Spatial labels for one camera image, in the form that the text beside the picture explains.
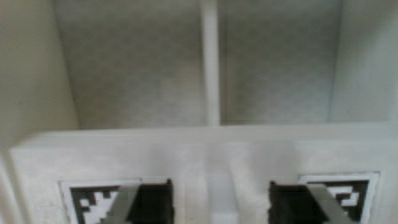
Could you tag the white cabinet body box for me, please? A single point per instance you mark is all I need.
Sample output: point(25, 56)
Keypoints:
point(163, 64)

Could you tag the white cabinet door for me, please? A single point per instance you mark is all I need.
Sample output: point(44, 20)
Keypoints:
point(231, 157)

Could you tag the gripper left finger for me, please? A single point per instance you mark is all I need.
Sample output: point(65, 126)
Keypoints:
point(144, 204)

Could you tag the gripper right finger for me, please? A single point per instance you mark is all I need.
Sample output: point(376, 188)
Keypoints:
point(302, 205)

